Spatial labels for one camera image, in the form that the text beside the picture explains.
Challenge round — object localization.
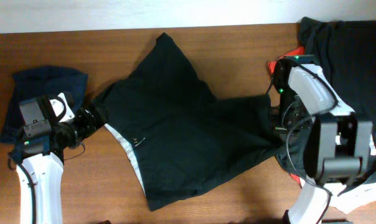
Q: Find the black shorts patterned waistband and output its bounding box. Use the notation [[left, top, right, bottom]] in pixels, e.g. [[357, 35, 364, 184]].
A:
[[94, 34, 282, 211]]

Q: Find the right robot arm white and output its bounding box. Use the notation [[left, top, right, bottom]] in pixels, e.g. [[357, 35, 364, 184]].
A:
[[270, 55, 373, 223]]

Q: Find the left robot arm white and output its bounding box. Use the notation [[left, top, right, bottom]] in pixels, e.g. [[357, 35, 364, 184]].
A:
[[8, 92, 107, 223]]

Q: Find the black garment white lettering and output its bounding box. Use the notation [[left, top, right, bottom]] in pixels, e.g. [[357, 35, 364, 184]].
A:
[[289, 130, 376, 195]]

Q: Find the folded navy blue garment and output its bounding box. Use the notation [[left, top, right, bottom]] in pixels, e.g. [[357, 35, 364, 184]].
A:
[[0, 65, 88, 144]]

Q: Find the red garment in pile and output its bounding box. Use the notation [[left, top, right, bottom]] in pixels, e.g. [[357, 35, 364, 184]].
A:
[[268, 47, 305, 75]]

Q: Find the black t-shirt on pile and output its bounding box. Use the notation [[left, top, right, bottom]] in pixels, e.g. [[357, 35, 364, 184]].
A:
[[298, 17, 376, 131]]

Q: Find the white garment under pile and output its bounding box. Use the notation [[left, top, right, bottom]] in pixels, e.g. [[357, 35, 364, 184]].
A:
[[299, 179, 376, 215]]

